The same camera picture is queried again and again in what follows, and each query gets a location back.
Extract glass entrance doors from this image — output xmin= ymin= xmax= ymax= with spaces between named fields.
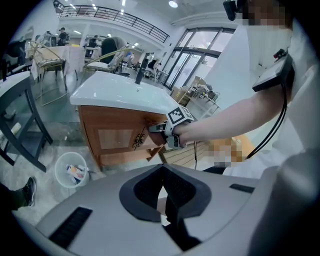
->
xmin=163 ymin=26 xmax=237 ymax=92

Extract table with white tablecloth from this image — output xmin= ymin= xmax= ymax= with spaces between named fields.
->
xmin=31 ymin=45 xmax=86 ymax=81

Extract person's black shorts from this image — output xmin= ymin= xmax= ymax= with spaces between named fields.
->
xmin=202 ymin=165 xmax=227 ymax=176

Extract white and orange carton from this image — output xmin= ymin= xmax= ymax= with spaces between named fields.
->
xmin=65 ymin=163 xmax=87 ymax=186

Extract white ceramic sink top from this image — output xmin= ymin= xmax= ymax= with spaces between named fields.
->
xmin=69 ymin=70 xmax=178 ymax=115

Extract small white sink top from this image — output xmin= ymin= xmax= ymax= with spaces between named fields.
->
xmin=0 ymin=70 xmax=31 ymax=90

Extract black head camera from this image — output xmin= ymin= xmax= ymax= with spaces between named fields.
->
xmin=222 ymin=0 xmax=238 ymax=22

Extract wooden vanity cabinet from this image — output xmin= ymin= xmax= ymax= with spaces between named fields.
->
xmin=76 ymin=104 xmax=168 ymax=173

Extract white frame rack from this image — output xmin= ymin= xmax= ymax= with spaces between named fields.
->
xmin=186 ymin=83 xmax=222 ymax=118

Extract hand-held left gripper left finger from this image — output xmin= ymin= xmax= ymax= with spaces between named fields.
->
xmin=36 ymin=164 xmax=182 ymax=256

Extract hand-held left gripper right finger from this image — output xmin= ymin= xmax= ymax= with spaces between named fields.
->
xmin=162 ymin=164 xmax=270 ymax=256

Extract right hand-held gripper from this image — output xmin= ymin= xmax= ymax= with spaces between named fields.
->
xmin=148 ymin=106 xmax=196 ymax=151

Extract person's white t-shirt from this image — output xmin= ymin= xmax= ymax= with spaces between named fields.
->
xmin=224 ymin=22 xmax=320 ymax=180

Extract black display cable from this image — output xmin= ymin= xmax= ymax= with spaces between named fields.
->
xmin=246 ymin=82 xmax=288 ymax=161

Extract gold chair white round seat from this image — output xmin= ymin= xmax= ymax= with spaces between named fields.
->
xmin=82 ymin=47 xmax=133 ymax=76

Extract white mesh wastebasket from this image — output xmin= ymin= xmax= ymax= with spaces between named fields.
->
xmin=54 ymin=151 xmax=90 ymax=189

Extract person's head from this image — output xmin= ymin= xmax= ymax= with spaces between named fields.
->
xmin=241 ymin=0 xmax=295 ymax=28

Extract black balcony railing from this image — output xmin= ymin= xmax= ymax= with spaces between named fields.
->
xmin=53 ymin=1 xmax=171 ymax=44

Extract cardboard box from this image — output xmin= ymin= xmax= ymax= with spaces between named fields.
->
xmin=171 ymin=86 xmax=191 ymax=105

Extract person's right forearm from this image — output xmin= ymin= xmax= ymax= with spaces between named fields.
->
xmin=173 ymin=98 xmax=258 ymax=150

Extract gold wire chair patterned cushion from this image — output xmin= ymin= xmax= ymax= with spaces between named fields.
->
xmin=29 ymin=41 xmax=70 ymax=107

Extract slim black faucet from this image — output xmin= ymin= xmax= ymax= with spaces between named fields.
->
xmin=134 ymin=58 xmax=150 ymax=85

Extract yellow wooden board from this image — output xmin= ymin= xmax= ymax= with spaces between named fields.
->
xmin=231 ymin=134 xmax=256 ymax=156

